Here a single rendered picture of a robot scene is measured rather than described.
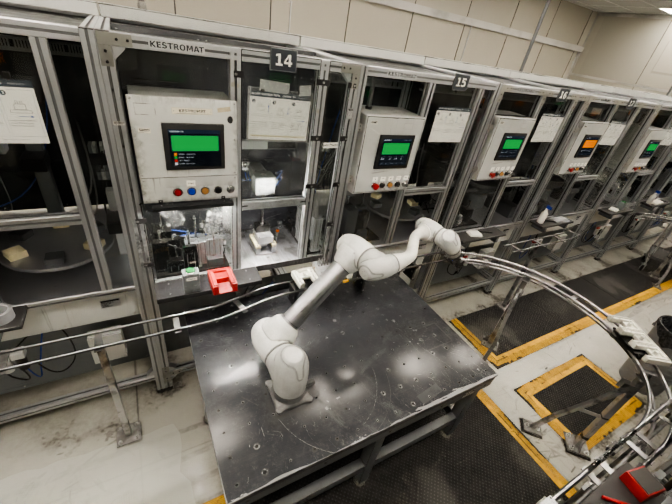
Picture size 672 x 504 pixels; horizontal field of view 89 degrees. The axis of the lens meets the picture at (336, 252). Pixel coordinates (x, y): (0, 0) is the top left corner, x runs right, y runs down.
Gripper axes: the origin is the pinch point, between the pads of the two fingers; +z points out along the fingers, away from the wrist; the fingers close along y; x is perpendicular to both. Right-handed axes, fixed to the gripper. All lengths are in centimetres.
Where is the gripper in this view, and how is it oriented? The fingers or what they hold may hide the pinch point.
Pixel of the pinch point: (457, 267)
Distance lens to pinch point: 230.1
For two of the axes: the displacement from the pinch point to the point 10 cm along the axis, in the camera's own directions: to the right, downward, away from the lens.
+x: -3.8, 8.7, -3.1
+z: 4.1, 4.6, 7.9
